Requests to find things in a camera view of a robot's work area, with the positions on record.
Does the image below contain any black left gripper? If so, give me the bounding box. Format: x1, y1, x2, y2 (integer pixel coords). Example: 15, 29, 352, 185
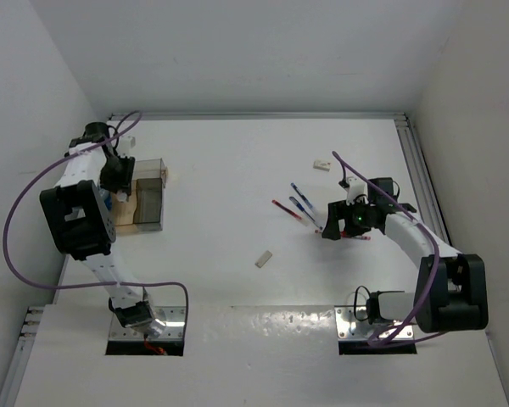
98, 153, 134, 195

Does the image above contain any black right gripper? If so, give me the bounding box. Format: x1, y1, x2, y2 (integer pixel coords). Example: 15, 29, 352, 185
322, 197, 374, 240

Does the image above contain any blue refill pen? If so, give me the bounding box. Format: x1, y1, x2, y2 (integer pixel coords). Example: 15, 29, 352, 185
290, 182, 315, 211

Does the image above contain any grey white eraser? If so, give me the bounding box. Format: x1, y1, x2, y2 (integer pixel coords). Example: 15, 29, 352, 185
254, 250, 272, 268

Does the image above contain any pink stapler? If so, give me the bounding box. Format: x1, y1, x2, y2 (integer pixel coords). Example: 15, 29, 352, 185
115, 191, 129, 203

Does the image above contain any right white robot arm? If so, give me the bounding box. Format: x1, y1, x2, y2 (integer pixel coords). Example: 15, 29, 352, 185
322, 200, 489, 333

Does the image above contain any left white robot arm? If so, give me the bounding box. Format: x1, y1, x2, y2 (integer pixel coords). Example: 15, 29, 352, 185
39, 122, 166, 339

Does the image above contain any pink refill pen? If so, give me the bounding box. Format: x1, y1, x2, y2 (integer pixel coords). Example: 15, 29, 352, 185
341, 231, 371, 241

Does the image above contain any clear acrylic organizer box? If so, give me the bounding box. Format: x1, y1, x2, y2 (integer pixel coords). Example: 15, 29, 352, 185
111, 159, 168, 236

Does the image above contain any white boxed eraser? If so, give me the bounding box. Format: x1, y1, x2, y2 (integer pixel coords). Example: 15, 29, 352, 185
313, 159, 332, 172

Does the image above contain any red capped pen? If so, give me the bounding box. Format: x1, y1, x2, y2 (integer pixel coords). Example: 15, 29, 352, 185
271, 199, 308, 226

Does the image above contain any blue capped pen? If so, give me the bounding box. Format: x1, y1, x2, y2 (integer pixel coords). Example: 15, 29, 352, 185
288, 196, 323, 230

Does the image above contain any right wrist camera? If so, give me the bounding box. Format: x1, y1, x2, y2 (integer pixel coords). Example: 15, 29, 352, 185
338, 176, 367, 205

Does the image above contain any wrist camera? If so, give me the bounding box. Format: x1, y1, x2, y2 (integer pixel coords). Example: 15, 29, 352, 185
338, 176, 367, 205
115, 135, 137, 157

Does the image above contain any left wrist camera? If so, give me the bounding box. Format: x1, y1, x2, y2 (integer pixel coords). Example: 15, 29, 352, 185
115, 135, 137, 157

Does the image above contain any black cable on base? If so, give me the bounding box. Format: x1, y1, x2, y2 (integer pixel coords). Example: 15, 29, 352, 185
352, 284, 374, 323

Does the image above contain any aluminium frame rail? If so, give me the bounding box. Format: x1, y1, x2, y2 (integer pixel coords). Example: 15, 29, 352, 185
109, 111, 408, 124

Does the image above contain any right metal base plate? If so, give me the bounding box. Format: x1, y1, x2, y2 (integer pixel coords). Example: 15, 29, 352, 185
334, 305, 401, 342

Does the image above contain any metal base plate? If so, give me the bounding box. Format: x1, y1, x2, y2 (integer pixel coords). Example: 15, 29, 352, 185
108, 306, 186, 342
334, 305, 401, 342

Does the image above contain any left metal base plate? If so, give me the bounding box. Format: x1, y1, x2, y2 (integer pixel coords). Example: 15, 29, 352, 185
108, 306, 186, 342

